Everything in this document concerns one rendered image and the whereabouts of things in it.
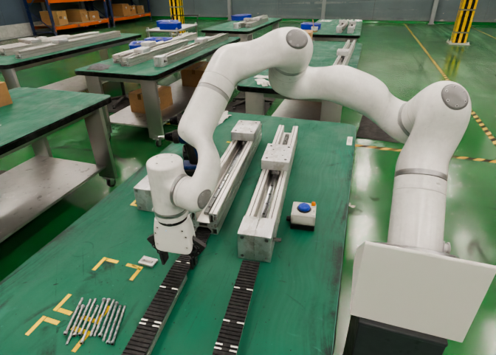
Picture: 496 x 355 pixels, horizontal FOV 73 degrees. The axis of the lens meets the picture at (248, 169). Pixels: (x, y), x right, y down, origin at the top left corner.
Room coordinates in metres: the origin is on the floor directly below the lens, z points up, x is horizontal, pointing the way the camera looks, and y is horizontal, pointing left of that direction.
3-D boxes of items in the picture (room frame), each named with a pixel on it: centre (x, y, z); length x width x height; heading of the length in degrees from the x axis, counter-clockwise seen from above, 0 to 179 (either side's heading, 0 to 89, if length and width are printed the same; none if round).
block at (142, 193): (1.05, 0.34, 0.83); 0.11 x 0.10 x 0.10; 74
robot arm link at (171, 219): (0.69, 0.20, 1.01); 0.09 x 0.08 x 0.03; 77
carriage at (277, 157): (1.23, -0.12, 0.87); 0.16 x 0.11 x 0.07; 167
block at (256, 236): (0.79, -0.04, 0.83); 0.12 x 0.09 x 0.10; 77
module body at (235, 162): (1.27, 0.06, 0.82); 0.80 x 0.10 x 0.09; 167
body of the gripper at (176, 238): (0.69, 0.19, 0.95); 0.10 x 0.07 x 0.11; 77
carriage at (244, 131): (1.51, 0.01, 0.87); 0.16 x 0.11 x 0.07; 167
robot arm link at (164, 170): (0.69, 0.19, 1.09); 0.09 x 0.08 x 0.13; 58
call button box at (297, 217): (0.93, -0.18, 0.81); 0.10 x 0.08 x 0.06; 77
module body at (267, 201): (1.23, -0.12, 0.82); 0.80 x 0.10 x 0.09; 167
